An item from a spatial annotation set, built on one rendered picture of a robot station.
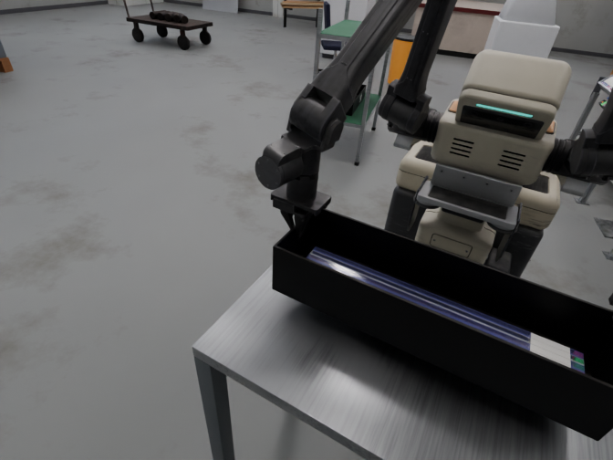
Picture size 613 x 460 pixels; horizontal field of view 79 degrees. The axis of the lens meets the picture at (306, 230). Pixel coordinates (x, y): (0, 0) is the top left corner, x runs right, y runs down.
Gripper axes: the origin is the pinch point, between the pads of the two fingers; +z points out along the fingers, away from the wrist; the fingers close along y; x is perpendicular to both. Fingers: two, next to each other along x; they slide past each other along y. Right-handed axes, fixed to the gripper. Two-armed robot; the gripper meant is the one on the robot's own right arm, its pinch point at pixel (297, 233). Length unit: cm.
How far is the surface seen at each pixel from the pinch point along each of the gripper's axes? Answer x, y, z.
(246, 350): -21.0, 2.3, 13.0
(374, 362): -11.0, 23.4, 12.7
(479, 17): 784, -63, 7
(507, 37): 491, 7, 5
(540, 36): 498, 40, -1
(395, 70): 488, -117, 64
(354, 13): 572, -224, 10
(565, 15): 1057, 83, -3
